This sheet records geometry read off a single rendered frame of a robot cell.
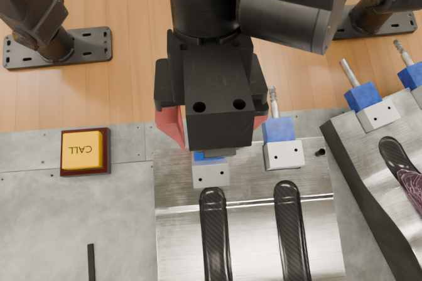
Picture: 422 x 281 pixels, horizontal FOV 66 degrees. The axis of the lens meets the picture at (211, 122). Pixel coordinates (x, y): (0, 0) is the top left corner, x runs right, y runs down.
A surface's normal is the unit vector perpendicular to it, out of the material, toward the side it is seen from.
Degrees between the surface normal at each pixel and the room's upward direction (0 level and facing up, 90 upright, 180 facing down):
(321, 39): 73
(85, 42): 0
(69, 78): 0
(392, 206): 29
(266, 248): 3
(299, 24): 62
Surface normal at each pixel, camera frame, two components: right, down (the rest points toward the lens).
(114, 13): 0.03, -0.25
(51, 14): 0.90, 0.44
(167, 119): -0.02, -0.70
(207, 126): 0.09, 0.71
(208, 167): 0.07, 0.40
